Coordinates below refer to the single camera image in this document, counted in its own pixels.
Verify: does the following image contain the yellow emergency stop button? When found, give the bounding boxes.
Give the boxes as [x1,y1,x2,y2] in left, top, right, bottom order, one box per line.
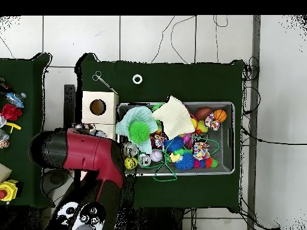
[0,179,19,204]

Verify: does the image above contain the beige box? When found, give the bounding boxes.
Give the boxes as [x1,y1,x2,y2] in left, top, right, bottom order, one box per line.
[0,163,12,183]

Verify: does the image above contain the light blue muslin cloth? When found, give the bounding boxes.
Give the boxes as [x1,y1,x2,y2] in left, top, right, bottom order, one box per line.
[115,105,159,155]

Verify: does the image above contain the blue and clear packet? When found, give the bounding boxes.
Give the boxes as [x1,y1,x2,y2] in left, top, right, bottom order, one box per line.
[5,92,27,108]

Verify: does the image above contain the black upright panel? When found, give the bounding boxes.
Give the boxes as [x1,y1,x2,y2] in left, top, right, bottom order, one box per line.
[63,84,76,131]

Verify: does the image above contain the brown football toy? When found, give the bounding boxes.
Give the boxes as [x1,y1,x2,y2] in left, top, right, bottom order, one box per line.
[194,107,213,121]

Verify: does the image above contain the red crumpled item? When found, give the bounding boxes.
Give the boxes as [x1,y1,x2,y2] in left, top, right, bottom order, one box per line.
[1,103,23,121]

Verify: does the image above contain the yellow plastic piece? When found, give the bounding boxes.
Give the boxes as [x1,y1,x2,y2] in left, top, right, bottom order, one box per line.
[5,122,22,134]

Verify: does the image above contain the plain yellow ball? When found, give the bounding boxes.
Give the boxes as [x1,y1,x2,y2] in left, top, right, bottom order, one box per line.
[124,156,139,170]

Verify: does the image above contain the blue spiky ball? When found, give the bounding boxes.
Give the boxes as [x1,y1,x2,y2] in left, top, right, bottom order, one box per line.
[164,135,184,153]

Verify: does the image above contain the clear plastic packet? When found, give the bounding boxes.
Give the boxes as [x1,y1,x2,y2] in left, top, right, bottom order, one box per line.
[0,129,10,149]

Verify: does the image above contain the orange basketball toy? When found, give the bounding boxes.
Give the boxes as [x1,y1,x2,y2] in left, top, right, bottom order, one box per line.
[213,109,228,123]

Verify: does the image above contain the wooden box with three holes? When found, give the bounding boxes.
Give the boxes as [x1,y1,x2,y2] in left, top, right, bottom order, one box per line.
[81,90,120,141]

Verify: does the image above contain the wire mesh bin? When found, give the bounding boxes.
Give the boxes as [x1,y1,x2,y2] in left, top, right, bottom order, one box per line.
[116,102,235,177]

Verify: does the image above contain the colourful spotted cloth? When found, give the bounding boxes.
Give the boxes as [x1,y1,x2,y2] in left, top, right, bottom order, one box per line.
[204,112,221,131]

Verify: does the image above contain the silver scissors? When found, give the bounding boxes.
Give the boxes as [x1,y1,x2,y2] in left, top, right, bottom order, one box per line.
[92,71,119,95]

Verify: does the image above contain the dark green tablecloth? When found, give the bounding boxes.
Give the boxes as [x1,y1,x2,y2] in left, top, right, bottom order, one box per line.
[75,53,245,213]
[0,53,55,208]

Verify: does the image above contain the small green spiky toy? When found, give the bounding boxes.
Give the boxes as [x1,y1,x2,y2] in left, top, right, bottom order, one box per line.
[128,120,151,143]

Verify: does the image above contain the cream knitted cloth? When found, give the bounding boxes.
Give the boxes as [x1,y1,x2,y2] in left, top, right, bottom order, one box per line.
[151,95,196,141]

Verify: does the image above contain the thin black cable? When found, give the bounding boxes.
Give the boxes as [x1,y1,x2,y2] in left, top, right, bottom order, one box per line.
[170,15,197,64]
[241,128,307,146]
[151,15,176,63]

